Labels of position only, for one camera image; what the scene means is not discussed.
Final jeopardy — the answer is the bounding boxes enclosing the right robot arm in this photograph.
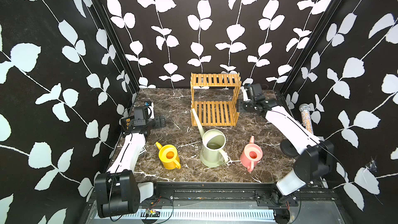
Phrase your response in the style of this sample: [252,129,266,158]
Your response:
[236,84,334,198]

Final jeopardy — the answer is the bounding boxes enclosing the sprinkle filled clear tube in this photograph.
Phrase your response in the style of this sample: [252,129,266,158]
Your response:
[299,104,314,134]

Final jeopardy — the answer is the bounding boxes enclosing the black front rail frame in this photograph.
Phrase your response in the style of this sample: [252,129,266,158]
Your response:
[79,182,353,224]

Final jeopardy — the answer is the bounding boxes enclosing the white perforated strip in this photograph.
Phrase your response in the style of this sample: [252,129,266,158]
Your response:
[121,209,275,222]

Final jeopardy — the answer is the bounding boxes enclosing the wooden slatted shelf rack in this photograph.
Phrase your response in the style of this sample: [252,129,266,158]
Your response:
[190,73,241,127]

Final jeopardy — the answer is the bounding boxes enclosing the black round stand base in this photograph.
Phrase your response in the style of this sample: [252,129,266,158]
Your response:
[280,139,299,158]

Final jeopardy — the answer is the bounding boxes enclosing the pink watering can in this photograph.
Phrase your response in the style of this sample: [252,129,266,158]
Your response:
[240,135,263,173]

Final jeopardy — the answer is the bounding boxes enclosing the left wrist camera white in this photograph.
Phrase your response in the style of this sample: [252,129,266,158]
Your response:
[145,101,154,119]

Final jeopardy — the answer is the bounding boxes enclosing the small circuit board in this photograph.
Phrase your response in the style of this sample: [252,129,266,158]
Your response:
[143,209,161,219]

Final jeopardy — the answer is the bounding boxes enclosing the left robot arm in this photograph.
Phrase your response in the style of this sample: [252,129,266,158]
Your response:
[94,101,165,218]

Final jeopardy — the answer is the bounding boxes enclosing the yellow watering can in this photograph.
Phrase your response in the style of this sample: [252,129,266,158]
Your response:
[155,142,181,170]

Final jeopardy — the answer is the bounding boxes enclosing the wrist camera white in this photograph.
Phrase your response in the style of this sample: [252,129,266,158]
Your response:
[241,86,249,102]
[145,101,154,119]

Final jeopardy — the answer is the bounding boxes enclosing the green watering can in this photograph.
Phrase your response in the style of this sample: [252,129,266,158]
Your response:
[191,109,229,168]

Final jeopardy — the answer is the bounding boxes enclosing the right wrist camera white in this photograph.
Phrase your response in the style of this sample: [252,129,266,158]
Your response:
[241,86,249,102]

